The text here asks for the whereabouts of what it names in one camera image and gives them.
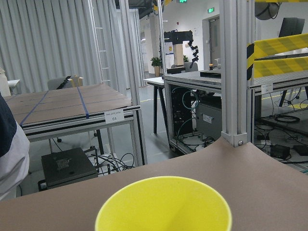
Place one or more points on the yellow black striped barrier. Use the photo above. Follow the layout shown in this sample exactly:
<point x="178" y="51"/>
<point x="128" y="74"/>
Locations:
<point x="263" y="59"/>

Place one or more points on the neighbouring brown work table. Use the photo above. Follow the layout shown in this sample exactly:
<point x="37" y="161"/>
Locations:
<point x="55" y="113"/>

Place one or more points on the aluminium frame post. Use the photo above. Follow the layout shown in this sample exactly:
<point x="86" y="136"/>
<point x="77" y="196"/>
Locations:
<point x="237" y="29"/>

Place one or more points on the grey electronics cabinet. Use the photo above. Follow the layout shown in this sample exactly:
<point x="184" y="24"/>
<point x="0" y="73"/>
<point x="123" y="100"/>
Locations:
<point x="209" y="119"/>

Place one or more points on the yellow plastic cup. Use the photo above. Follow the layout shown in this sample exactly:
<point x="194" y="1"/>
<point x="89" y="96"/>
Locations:
<point x="165" y="203"/>

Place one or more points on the black box on floor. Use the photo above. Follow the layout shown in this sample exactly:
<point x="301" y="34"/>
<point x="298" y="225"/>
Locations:
<point x="67" y="167"/>

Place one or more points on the person in white shirt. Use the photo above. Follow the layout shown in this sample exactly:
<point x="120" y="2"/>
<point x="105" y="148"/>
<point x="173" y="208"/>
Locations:
<point x="14" y="153"/>

